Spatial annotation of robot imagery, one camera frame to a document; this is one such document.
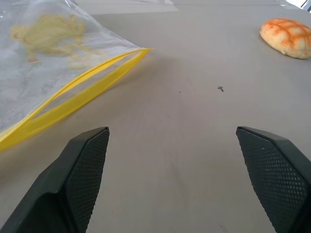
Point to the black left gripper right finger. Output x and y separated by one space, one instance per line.
281 179

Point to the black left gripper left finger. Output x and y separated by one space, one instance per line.
56 189

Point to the clear yellow zipper bag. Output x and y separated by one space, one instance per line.
48 72

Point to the round orange crusted bread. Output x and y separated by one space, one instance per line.
286 36

